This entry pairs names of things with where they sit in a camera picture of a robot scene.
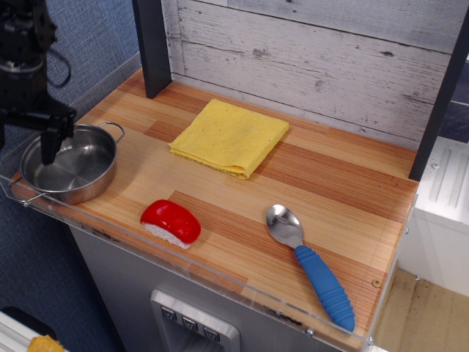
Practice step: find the stainless steel pot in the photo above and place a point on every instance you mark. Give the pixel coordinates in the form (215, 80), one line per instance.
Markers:
(84, 166)

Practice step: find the yellow object bottom left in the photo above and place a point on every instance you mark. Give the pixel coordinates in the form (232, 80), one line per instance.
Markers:
(44, 344)

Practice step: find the blue handled metal spoon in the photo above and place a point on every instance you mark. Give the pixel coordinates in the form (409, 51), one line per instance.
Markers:
(285, 228)

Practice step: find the dark grey left post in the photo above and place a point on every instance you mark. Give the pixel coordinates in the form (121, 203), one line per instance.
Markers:
(151, 33)

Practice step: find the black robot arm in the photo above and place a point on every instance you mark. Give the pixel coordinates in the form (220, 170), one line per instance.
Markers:
(27, 36)

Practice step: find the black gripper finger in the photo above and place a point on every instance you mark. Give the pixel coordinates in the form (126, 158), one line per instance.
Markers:
(50, 141)
(2, 135)

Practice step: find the red toy sushi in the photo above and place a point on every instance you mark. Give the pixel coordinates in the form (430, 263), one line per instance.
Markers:
(172, 223)

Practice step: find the white ridged side appliance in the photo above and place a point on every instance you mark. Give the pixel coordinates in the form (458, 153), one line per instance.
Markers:
(435, 244)

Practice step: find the dark grey right post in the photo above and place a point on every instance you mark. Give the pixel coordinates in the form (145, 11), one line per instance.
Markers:
(446, 91)

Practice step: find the clear acrylic table guard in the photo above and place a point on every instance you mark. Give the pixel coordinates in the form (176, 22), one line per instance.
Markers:
(347, 182)

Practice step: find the yellow folded cloth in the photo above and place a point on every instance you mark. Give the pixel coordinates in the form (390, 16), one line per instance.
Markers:
(229, 138)

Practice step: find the silver dispenser button panel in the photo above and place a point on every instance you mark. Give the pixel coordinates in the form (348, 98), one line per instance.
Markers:
(184, 327)

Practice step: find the grey toy fridge cabinet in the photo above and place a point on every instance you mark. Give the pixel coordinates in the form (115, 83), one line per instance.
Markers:
(125, 281)

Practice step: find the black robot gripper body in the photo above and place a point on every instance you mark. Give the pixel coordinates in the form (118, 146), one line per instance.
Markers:
(25, 102)

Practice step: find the dark grey post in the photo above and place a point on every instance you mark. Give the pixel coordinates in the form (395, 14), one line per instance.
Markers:
(151, 33)
(446, 91)

